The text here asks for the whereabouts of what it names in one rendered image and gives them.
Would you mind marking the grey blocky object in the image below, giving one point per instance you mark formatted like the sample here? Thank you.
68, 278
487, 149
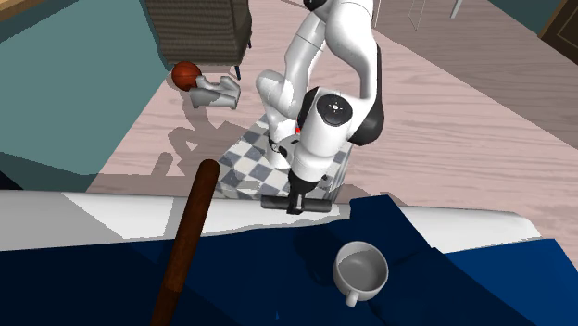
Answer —
216, 95

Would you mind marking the brown wooden baseball bat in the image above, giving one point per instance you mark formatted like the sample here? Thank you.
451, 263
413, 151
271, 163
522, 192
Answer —
189, 239

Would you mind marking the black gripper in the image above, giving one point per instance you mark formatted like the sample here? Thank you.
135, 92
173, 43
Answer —
298, 189

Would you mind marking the pale thin furniture legs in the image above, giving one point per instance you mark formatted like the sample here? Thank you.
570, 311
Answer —
416, 13

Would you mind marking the checkered robot stand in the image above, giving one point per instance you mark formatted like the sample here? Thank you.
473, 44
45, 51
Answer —
246, 163

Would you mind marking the dark grey cylindrical bar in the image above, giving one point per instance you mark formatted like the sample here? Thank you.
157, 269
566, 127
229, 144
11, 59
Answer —
318, 205

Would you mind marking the orange basketball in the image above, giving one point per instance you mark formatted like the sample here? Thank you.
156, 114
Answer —
185, 76

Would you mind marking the dark brown door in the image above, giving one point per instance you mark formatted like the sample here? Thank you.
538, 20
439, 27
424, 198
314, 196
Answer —
562, 29

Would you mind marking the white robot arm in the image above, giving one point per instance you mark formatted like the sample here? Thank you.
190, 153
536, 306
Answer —
347, 54

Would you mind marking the bed with blue blanket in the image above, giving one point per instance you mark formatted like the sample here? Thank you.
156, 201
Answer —
474, 293

